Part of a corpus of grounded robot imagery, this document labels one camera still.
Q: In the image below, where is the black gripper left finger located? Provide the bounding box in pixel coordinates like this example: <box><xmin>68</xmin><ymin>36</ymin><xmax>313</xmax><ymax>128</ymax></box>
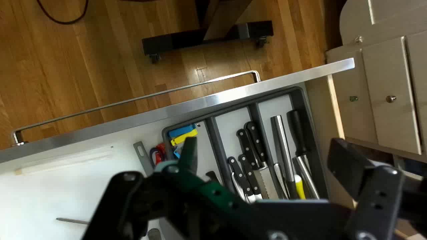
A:
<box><xmin>81</xmin><ymin>136</ymin><xmax>252</xmax><ymax>240</ymax></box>

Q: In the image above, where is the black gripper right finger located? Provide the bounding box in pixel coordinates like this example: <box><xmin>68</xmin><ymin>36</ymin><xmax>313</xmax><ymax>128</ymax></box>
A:
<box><xmin>329</xmin><ymin>137</ymin><xmax>406</xmax><ymax>240</ymax></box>

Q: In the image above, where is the wooden drawer with steel front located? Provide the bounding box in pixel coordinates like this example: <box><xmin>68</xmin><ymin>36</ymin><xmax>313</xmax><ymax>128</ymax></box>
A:
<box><xmin>0</xmin><ymin>57</ymin><xmax>357</xmax><ymax>240</ymax></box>

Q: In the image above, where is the gray metal strip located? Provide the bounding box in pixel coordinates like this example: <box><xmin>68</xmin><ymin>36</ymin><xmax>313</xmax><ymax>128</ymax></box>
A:
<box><xmin>132</xmin><ymin>140</ymin><xmax>156</xmax><ymax>176</ymax></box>

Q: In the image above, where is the yellow clip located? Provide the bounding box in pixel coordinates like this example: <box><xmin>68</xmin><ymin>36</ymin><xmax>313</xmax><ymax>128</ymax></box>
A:
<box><xmin>171</xmin><ymin>129</ymin><xmax>200</xmax><ymax>148</ymax></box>

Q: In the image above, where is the blue clip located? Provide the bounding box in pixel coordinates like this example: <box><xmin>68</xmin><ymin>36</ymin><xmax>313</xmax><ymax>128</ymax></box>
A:
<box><xmin>167</xmin><ymin>124</ymin><xmax>197</xmax><ymax>144</ymax></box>

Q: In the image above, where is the gray cutlery tray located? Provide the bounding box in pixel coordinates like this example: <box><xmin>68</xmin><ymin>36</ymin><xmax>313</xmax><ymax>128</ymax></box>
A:
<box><xmin>161</xmin><ymin>84</ymin><xmax>331</xmax><ymax>201</ymax></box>

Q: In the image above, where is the cream kitchen cabinet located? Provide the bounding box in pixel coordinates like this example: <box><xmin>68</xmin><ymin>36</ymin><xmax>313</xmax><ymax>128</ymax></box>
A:
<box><xmin>325</xmin><ymin>0</ymin><xmax>427</xmax><ymax>157</ymax></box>

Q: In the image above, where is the wooden robot cart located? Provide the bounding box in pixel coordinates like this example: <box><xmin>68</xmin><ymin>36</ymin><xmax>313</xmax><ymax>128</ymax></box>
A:
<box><xmin>141</xmin><ymin>0</ymin><xmax>275</xmax><ymax>64</ymax></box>

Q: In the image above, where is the red handled tool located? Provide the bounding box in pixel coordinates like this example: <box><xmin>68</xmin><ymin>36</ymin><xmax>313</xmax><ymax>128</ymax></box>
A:
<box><xmin>149</xmin><ymin>142</ymin><xmax>168</xmax><ymax>165</ymax></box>

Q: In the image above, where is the black handled long knife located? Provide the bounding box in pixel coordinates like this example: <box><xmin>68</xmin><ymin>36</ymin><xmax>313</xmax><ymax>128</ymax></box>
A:
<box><xmin>285</xmin><ymin>109</ymin><xmax>320</xmax><ymax>200</ymax></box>

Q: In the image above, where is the steel rod handle utensil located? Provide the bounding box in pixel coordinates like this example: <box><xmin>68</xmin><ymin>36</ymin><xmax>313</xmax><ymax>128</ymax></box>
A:
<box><xmin>269</xmin><ymin>113</ymin><xmax>297</xmax><ymax>198</ymax></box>

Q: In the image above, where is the thin floor cable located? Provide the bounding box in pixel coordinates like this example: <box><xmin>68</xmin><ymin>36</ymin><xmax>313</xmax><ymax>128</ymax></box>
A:
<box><xmin>35</xmin><ymin>0</ymin><xmax>91</xmax><ymax>26</ymax></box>

